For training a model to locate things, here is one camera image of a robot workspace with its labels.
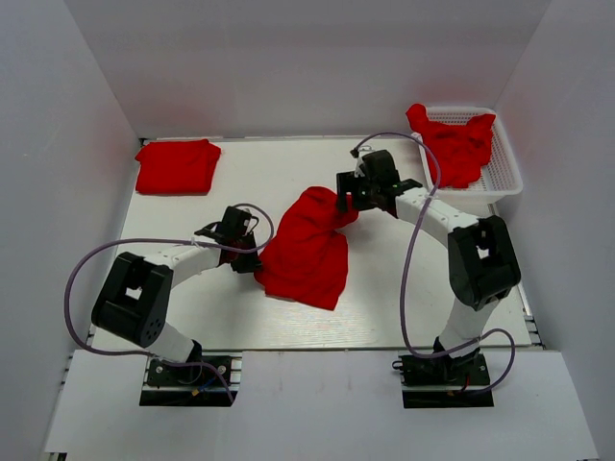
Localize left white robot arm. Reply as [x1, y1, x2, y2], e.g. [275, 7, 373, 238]
[91, 206, 261, 383]

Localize red t shirt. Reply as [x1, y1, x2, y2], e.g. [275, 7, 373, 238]
[255, 186, 358, 311]
[135, 139, 222, 196]

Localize red t shirts in basket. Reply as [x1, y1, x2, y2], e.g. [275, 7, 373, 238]
[406, 104, 496, 189]

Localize white plastic basket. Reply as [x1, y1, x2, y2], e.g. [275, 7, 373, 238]
[427, 106, 523, 207]

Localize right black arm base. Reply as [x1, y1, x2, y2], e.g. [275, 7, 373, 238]
[391, 353, 494, 409]

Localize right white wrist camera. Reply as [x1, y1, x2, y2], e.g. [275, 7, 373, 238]
[354, 154, 366, 178]

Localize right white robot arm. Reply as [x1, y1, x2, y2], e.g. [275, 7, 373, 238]
[336, 149, 521, 383]

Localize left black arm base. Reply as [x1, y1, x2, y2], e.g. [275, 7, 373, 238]
[139, 352, 242, 408]

